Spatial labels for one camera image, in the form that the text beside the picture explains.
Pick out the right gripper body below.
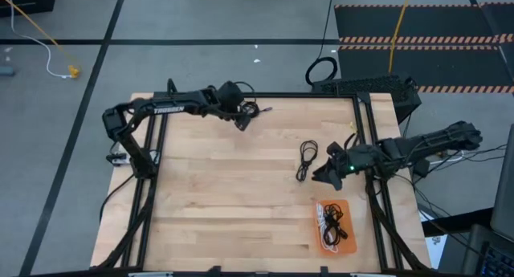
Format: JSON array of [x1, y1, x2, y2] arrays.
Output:
[[335, 142, 382, 177]]

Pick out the dark monitor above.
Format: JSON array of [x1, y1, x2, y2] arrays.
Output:
[[490, 123, 514, 242]]

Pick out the orange plastic tray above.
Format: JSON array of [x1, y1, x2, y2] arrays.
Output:
[[312, 198, 358, 257]]

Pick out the yellow floor cable with plug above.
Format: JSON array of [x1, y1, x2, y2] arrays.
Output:
[[0, 0, 81, 79]]

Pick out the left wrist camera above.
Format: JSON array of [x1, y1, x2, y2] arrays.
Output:
[[234, 112, 253, 132]]

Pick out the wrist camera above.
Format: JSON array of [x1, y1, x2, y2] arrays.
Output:
[[326, 141, 343, 158], [234, 112, 253, 132]]

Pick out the black floor cable with loop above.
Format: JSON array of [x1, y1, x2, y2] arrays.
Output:
[[304, 0, 339, 87]]

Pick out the thin black USB-C cable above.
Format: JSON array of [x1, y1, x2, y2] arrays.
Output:
[[296, 139, 319, 183]]

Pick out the black aluminium table frame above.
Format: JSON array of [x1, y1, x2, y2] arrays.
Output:
[[90, 78, 433, 277]]

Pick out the black box on floor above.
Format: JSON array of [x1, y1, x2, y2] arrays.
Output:
[[0, 0, 57, 18]]

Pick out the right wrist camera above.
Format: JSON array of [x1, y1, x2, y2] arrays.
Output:
[[326, 141, 343, 158]]

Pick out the silver arm base device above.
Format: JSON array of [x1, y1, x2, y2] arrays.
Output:
[[106, 151, 130, 168]]

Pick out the black side desk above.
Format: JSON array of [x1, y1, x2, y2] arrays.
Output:
[[421, 206, 514, 277]]

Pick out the cables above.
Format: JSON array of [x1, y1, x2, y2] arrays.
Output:
[[322, 202, 349, 247]]

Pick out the white floor cable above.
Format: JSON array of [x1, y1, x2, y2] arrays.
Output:
[[6, 0, 71, 79]]

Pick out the yellow hanging cable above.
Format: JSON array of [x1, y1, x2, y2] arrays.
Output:
[[387, 0, 414, 75]]

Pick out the black hazard-striped floor mat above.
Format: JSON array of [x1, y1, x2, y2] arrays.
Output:
[[334, 2, 514, 94]]

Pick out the white paper sheet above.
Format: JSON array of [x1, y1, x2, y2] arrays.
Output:
[[424, 233, 447, 270]]

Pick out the black backlit keyboard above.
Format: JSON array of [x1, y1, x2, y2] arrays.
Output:
[[479, 244, 514, 277]]

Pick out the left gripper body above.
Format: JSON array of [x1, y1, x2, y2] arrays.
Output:
[[216, 80, 247, 117]]

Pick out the white USB-C cable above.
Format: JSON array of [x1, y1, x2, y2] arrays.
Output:
[[315, 202, 341, 254]]

